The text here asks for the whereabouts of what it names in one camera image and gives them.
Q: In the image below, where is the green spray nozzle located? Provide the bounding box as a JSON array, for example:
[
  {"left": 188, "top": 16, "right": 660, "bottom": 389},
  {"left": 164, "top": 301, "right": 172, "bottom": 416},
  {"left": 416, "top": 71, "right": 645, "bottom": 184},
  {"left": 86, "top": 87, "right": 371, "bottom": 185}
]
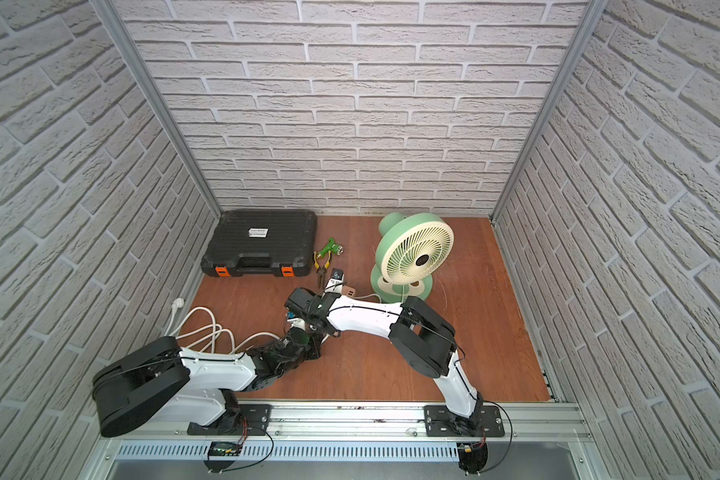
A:
[{"left": 318, "top": 237, "right": 344, "bottom": 257}]

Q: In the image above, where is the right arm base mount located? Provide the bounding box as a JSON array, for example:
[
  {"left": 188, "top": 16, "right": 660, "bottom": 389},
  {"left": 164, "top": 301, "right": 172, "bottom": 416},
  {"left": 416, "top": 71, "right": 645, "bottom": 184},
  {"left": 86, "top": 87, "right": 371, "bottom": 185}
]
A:
[{"left": 423, "top": 403, "right": 505, "bottom": 438}]

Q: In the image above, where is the green desk fan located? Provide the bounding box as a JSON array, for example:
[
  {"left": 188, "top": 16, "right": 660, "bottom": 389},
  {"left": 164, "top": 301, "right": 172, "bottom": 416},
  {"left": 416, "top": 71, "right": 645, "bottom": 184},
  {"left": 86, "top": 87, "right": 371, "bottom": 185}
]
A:
[{"left": 370, "top": 212, "right": 455, "bottom": 303}]

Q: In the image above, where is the black plastic tool case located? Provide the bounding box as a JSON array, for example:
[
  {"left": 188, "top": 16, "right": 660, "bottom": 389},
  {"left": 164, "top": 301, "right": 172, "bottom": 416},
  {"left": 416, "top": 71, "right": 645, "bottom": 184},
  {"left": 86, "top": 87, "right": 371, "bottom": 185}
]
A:
[{"left": 200, "top": 209, "right": 317, "bottom": 278}]

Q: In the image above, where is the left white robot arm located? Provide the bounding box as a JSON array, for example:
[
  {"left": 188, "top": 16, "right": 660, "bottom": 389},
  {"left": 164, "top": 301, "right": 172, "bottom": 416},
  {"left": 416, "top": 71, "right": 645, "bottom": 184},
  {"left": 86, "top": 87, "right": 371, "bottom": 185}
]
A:
[{"left": 92, "top": 327, "right": 324, "bottom": 438}]

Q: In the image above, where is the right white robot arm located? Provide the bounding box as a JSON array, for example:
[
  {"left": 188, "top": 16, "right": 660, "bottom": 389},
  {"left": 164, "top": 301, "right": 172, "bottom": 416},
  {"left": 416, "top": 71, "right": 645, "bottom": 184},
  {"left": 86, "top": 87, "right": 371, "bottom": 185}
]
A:
[{"left": 285, "top": 288, "right": 482, "bottom": 422}]

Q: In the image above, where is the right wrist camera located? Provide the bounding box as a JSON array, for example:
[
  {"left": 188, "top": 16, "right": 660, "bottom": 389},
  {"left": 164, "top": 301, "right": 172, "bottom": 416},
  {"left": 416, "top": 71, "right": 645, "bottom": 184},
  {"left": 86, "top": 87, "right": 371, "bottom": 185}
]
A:
[{"left": 325, "top": 268, "right": 345, "bottom": 294}]

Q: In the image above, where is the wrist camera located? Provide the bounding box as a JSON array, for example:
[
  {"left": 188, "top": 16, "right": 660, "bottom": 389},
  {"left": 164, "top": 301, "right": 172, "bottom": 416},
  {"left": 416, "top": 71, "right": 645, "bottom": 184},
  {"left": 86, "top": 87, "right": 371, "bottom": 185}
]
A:
[
  {"left": 325, "top": 268, "right": 345, "bottom": 294},
  {"left": 285, "top": 318, "right": 306, "bottom": 333}
]

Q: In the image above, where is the white label sticker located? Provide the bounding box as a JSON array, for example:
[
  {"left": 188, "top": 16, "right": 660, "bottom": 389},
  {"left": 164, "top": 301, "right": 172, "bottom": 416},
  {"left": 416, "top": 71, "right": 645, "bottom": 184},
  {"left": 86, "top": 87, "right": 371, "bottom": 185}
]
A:
[{"left": 248, "top": 228, "right": 269, "bottom": 238}]

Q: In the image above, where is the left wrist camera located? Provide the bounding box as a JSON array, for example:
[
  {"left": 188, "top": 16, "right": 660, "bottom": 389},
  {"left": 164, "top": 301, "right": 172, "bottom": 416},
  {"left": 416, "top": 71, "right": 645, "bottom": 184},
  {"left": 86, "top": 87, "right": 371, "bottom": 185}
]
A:
[{"left": 285, "top": 318, "right": 306, "bottom": 333}]

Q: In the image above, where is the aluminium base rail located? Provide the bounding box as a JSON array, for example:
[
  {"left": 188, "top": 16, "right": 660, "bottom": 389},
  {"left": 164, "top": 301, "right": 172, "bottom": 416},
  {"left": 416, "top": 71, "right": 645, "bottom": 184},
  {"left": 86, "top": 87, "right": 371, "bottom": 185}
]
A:
[{"left": 81, "top": 400, "right": 606, "bottom": 479}]

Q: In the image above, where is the white power strip cable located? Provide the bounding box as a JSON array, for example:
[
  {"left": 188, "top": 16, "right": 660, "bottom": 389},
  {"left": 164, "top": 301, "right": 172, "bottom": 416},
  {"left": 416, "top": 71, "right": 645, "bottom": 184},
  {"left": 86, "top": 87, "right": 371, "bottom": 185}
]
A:
[{"left": 161, "top": 298, "right": 280, "bottom": 355}]

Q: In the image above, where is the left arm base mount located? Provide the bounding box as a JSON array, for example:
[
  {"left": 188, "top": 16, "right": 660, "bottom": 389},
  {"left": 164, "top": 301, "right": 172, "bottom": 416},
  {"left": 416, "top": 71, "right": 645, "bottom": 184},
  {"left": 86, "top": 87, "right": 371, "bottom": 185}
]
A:
[{"left": 187, "top": 403, "right": 273, "bottom": 437}]

